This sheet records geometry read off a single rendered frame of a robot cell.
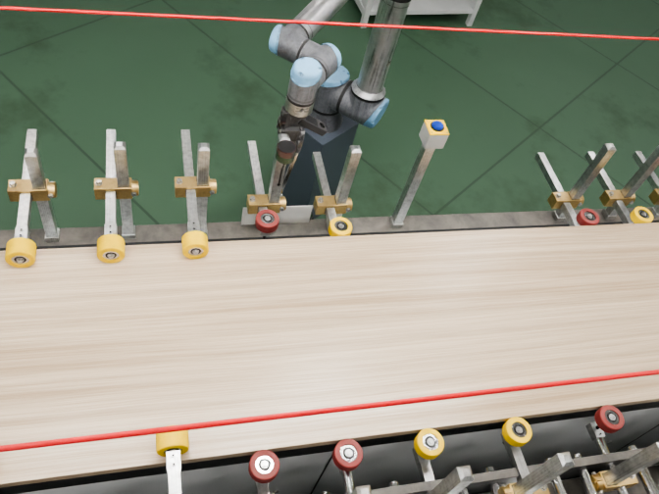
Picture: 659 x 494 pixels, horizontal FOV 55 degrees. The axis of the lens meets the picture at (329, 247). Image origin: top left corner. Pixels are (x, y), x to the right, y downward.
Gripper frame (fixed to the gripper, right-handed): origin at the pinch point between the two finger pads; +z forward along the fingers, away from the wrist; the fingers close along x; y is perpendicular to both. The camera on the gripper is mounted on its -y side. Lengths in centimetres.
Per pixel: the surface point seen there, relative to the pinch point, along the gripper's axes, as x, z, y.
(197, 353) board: 67, 13, 37
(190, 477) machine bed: 97, 30, 40
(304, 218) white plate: 5.5, 28.8, -7.8
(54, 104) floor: -138, 103, 97
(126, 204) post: 10, 15, 56
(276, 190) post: 9.6, 8.4, 6.7
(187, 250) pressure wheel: 34, 8, 38
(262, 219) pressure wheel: 19.3, 11.8, 12.3
